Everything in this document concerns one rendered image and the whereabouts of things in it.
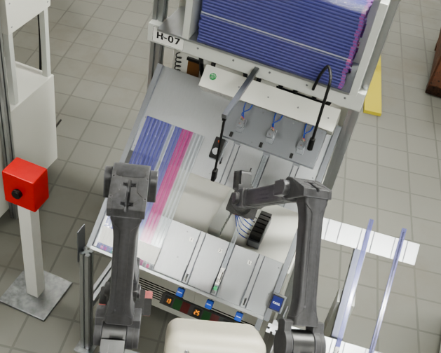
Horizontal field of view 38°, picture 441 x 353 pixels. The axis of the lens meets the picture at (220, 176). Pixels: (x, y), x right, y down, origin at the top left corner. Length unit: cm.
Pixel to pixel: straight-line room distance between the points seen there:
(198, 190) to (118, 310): 136
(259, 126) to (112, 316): 99
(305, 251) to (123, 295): 44
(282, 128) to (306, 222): 71
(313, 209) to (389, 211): 232
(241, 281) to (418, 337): 132
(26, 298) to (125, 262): 179
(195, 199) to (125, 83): 183
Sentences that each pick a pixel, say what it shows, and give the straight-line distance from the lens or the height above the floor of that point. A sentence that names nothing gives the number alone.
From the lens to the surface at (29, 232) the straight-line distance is 276.
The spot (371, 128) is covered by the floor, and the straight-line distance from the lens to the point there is 442.
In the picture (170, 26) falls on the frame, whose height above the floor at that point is 139.
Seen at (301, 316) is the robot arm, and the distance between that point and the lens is 153.
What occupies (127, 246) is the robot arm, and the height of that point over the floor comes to 151.
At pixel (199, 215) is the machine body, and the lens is 262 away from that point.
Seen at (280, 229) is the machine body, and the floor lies 62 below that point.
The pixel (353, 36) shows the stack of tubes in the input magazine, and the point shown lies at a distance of 200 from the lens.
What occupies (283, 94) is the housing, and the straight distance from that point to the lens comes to 219.
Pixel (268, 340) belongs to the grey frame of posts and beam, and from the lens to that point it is 235.
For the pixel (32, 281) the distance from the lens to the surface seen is 302.
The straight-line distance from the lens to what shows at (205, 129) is 228.
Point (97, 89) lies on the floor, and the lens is 429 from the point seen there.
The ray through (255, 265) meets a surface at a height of 82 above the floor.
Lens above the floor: 251
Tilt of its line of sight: 42 degrees down
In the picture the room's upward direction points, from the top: 11 degrees clockwise
